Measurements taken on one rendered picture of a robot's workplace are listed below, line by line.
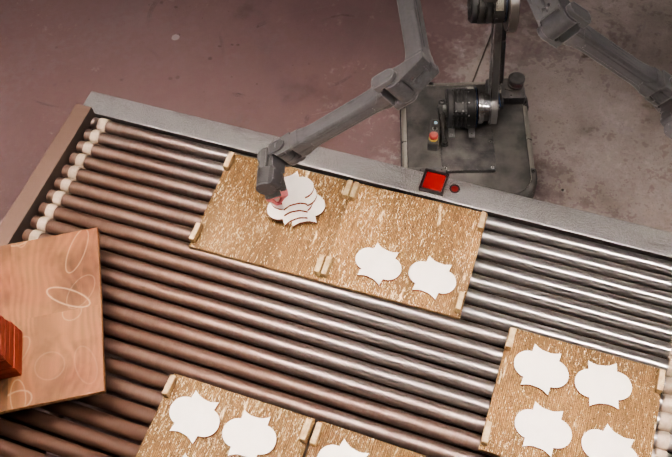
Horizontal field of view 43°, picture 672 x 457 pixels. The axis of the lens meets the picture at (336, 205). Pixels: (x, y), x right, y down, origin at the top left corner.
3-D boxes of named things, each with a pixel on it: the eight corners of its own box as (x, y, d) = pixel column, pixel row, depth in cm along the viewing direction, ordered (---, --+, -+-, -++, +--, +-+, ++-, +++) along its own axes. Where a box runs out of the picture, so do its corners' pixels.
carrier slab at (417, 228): (355, 184, 260) (355, 182, 259) (487, 216, 251) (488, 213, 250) (319, 283, 243) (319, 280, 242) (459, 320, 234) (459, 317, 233)
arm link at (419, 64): (447, 84, 211) (424, 62, 205) (403, 109, 218) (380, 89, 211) (424, -32, 237) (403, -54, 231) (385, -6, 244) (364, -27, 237)
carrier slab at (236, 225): (232, 155, 269) (231, 152, 268) (355, 184, 260) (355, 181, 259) (189, 248, 252) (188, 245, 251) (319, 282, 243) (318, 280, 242)
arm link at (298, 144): (416, 84, 219) (392, 62, 212) (419, 101, 216) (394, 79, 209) (292, 156, 240) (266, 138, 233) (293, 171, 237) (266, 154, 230)
